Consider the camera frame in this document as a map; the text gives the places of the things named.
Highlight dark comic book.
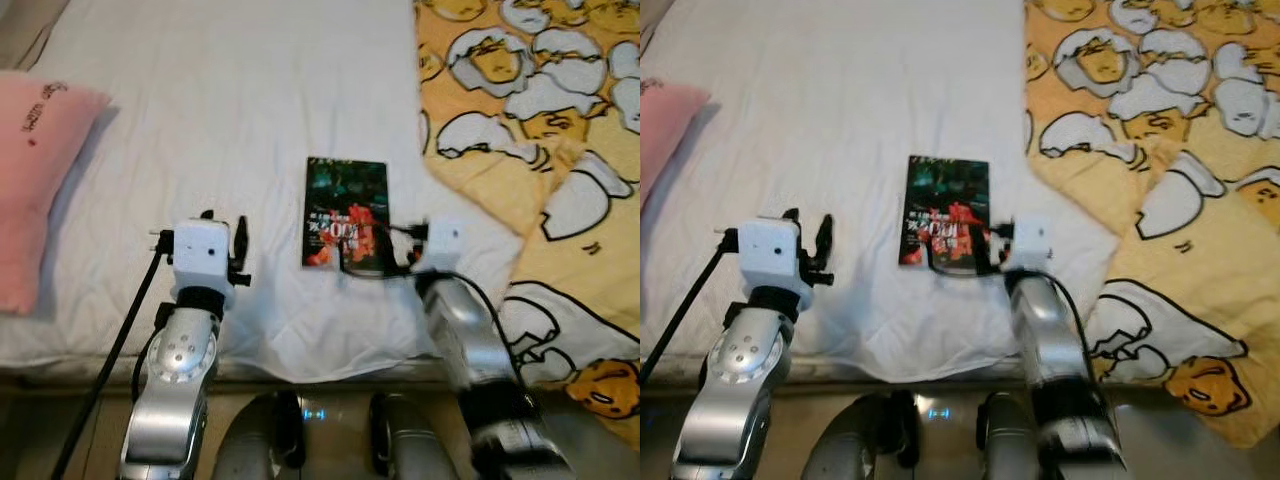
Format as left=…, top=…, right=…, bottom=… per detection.
left=302, top=157, right=393, bottom=276
left=900, top=155, right=993, bottom=273

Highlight pink plush pillow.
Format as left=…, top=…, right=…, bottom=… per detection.
left=0, top=72, right=111, bottom=316
left=640, top=82, right=711, bottom=211

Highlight white quilted mattress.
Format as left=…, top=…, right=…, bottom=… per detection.
left=0, top=0, right=521, bottom=391
left=640, top=0, right=1121, bottom=391

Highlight yellow cartoon egg blanket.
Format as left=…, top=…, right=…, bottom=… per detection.
left=415, top=0, right=641, bottom=451
left=1022, top=0, right=1280, bottom=451

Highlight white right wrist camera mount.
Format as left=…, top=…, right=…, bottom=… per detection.
left=1003, top=220, right=1053, bottom=273
left=413, top=222, right=466, bottom=276

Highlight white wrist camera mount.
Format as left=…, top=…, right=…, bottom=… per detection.
left=413, top=222, right=466, bottom=276
left=172, top=222, right=237, bottom=293
left=740, top=218, right=806, bottom=296
left=1003, top=220, right=1053, bottom=273

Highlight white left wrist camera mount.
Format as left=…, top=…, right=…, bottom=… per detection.
left=740, top=218, right=806, bottom=296
left=172, top=222, right=237, bottom=293

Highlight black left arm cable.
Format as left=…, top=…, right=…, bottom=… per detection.
left=50, top=230, right=173, bottom=480
left=640, top=232, right=743, bottom=389

